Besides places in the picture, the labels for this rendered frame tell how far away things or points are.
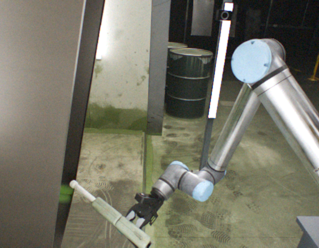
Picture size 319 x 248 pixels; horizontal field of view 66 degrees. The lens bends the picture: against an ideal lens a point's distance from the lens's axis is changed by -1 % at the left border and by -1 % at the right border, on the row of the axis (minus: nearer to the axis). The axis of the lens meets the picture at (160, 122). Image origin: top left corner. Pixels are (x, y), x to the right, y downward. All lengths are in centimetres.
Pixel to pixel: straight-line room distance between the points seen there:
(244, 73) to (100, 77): 214
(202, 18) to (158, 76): 499
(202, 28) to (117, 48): 506
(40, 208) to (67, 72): 33
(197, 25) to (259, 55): 678
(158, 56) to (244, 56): 195
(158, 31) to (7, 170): 222
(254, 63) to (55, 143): 55
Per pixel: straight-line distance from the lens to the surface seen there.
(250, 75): 76
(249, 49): 76
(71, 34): 47
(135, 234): 97
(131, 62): 268
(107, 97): 281
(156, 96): 277
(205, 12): 758
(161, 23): 263
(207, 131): 208
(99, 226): 182
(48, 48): 49
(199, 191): 105
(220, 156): 109
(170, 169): 112
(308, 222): 120
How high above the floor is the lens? 136
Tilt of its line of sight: 24 degrees down
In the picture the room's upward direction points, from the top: 4 degrees clockwise
